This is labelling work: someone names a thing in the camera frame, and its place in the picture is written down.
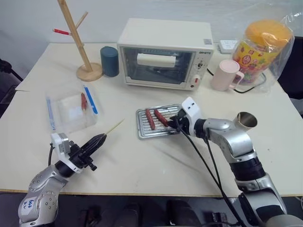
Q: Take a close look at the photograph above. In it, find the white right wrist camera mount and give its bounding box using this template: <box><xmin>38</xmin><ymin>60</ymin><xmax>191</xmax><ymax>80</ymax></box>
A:
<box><xmin>180</xmin><ymin>96</ymin><xmax>202</xmax><ymax>137</ymax></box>

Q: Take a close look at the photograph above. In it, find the short black right arm cable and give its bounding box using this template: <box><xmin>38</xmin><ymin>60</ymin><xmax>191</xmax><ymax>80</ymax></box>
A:
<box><xmin>203</xmin><ymin>129</ymin><xmax>226</xmax><ymax>200</ymax></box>

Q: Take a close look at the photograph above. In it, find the black oven power cord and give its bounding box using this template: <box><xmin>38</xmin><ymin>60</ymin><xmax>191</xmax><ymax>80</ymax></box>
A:
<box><xmin>206</xmin><ymin>68</ymin><xmax>266</xmax><ymax>94</ymax></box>

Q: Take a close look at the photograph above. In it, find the long black right arm cable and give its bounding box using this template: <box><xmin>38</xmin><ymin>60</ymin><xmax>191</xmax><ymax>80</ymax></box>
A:
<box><xmin>178</xmin><ymin>127</ymin><xmax>246</xmax><ymax>227</ymax></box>

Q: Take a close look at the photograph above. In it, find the pink mug with handle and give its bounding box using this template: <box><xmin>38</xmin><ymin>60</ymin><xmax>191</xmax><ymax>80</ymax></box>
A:
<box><xmin>211</xmin><ymin>59</ymin><xmax>245</xmax><ymax>91</ymax></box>

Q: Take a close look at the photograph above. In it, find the brown sausage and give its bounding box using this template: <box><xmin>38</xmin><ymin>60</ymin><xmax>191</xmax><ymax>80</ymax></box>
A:
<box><xmin>145</xmin><ymin>108</ymin><xmax>157</xmax><ymax>131</ymax></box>
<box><xmin>154</xmin><ymin>109</ymin><xmax>169</xmax><ymax>127</ymax></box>

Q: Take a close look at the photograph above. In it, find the thin wooden skewer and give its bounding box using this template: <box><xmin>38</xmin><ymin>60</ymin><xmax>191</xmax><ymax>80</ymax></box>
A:
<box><xmin>105</xmin><ymin>118</ymin><xmax>125</xmax><ymax>136</ymax></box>

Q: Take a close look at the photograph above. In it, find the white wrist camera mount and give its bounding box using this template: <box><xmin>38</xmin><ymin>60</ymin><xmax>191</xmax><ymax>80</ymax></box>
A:
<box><xmin>180</xmin><ymin>96</ymin><xmax>202</xmax><ymax>137</ymax></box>
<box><xmin>50</xmin><ymin>132</ymin><xmax>80</xmax><ymax>174</ymax></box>

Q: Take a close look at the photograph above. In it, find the cream toaster oven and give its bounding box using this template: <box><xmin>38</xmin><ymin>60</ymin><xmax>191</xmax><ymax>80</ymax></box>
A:
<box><xmin>116</xmin><ymin>17</ymin><xmax>215</xmax><ymax>92</ymax></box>

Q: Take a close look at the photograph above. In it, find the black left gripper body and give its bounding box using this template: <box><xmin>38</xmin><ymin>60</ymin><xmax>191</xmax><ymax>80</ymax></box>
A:
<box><xmin>68</xmin><ymin>142</ymin><xmax>98</xmax><ymax>172</ymax></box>

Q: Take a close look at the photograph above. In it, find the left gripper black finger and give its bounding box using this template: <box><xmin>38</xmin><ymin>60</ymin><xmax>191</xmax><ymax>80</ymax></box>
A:
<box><xmin>80</xmin><ymin>133</ymin><xmax>106</xmax><ymax>152</ymax></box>
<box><xmin>85</xmin><ymin>135</ymin><xmax>107</xmax><ymax>157</ymax></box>

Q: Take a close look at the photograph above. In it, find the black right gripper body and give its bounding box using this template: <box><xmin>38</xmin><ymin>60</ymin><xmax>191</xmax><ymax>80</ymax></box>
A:
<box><xmin>174</xmin><ymin>109</ymin><xmax>193</xmax><ymax>136</ymax></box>

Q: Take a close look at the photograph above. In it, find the candy jar in plastic bag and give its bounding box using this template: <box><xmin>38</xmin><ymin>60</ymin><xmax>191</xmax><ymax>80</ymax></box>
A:
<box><xmin>230</xmin><ymin>11</ymin><xmax>297</xmax><ymax>96</ymax></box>

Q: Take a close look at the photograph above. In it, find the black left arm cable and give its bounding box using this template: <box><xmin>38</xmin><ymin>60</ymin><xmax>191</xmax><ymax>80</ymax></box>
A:
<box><xmin>48</xmin><ymin>142</ymin><xmax>54</xmax><ymax>166</ymax></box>

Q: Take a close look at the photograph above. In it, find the dark blue cylindrical cup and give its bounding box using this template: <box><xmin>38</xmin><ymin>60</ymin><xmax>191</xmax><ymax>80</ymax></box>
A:
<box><xmin>99</xmin><ymin>45</ymin><xmax>120</xmax><ymax>78</ymax></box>

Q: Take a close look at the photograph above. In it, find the white power strip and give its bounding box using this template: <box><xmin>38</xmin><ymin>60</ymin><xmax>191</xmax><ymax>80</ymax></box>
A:
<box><xmin>217</xmin><ymin>39</ymin><xmax>239</xmax><ymax>54</ymax></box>

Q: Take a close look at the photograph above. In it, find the wooden mug tree stand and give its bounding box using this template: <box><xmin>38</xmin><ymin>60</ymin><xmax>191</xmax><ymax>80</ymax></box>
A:
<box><xmin>52</xmin><ymin>0</ymin><xmax>104</xmax><ymax>82</ymax></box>

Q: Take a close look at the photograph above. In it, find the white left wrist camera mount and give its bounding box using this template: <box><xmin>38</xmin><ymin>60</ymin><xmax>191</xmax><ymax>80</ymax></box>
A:
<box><xmin>50</xmin><ymin>132</ymin><xmax>80</xmax><ymax>174</ymax></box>

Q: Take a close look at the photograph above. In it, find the candy jar with orange lid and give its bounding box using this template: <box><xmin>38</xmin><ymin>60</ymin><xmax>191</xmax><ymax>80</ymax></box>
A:
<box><xmin>232</xmin><ymin>19</ymin><xmax>294</xmax><ymax>86</ymax></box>

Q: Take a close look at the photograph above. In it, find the ribbed metal baking tray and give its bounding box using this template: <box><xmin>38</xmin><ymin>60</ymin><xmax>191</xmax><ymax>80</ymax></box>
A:
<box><xmin>135</xmin><ymin>103</ymin><xmax>185</xmax><ymax>141</ymax></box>

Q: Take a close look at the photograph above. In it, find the clear container with blue clips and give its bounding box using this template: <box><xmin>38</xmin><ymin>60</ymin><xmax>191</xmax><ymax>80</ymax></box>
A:
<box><xmin>45</xmin><ymin>83</ymin><xmax>106</xmax><ymax>134</ymax></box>

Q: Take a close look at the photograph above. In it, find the sausage on wooden skewer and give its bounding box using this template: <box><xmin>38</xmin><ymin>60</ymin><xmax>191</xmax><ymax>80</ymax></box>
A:
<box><xmin>80</xmin><ymin>92</ymin><xmax>89</xmax><ymax>112</ymax></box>

